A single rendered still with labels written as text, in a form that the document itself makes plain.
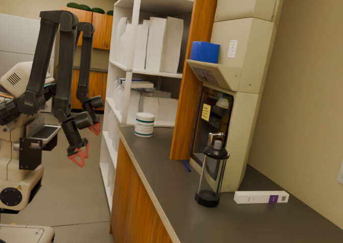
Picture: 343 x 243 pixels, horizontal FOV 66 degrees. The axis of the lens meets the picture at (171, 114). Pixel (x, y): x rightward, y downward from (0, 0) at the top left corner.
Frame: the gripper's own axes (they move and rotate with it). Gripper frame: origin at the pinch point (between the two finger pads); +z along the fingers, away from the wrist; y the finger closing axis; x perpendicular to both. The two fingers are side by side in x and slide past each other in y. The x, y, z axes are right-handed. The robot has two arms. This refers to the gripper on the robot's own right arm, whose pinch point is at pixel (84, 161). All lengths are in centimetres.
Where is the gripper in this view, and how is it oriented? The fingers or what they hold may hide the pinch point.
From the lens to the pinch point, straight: 129.0
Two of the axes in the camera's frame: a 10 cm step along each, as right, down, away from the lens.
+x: -9.5, 3.2, -0.3
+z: 3.0, 9.2, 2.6
